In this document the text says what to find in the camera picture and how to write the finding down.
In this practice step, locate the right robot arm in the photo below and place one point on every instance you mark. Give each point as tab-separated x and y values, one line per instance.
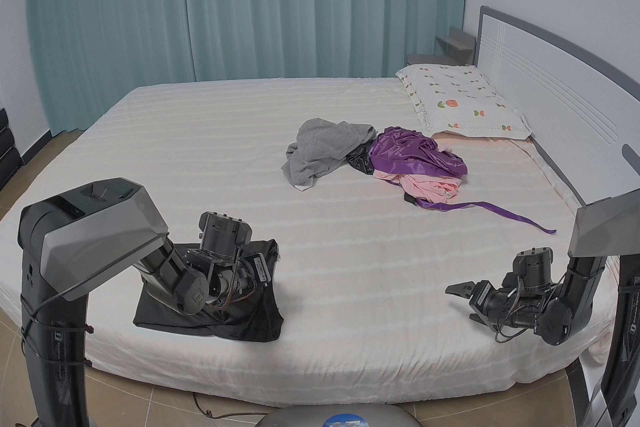
575	295

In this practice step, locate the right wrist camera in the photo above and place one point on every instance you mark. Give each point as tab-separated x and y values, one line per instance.
510	282

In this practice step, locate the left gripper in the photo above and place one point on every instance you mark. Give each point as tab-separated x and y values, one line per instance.
261	267

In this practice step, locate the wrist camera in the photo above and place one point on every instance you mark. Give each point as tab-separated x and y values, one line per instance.
510	282
243	232

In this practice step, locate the pink garment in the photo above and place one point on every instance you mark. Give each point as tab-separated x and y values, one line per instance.
430	187

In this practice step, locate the grey garment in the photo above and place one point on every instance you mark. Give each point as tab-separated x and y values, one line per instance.
320	145

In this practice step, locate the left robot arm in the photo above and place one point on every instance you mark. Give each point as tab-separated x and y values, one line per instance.
100	235

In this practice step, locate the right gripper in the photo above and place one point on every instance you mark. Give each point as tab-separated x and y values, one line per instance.
502	307

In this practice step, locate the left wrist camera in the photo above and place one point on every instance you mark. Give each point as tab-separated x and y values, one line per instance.
243	232

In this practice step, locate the grey bedside table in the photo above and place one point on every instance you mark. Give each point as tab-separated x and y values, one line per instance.
460	39

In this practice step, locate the black T-shirt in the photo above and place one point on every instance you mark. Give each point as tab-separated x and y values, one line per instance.
260	310

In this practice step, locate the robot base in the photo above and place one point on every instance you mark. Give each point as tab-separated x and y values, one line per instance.
300	419

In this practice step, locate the white printed pillow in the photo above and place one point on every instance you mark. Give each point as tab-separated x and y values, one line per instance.
460	102

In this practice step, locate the purple garment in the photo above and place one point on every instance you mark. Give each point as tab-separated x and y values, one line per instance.
415	155

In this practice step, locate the black chest of drawers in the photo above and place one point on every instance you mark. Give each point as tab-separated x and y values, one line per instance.
9	155

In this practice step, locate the bed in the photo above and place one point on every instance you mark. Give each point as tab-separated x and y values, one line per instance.
350	225

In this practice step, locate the shiny black garment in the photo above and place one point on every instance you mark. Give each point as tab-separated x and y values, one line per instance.
360	160

